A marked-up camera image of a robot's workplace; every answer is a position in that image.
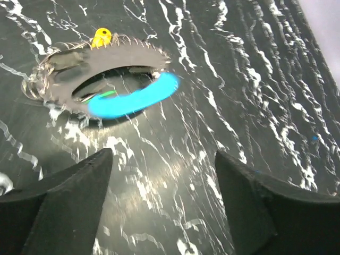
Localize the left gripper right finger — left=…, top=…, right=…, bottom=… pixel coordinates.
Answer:
left=215, top=151, right=339, bottom=254

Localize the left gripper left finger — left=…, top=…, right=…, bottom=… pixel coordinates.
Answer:
left=1, top=148, right=113, bottom=255

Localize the green key tag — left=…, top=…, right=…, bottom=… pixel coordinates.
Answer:
left=93, top=90, right=116, bottom=99

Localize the yellow key tag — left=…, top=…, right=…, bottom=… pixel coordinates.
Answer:
left=91, top=28, right=112, bottom=48

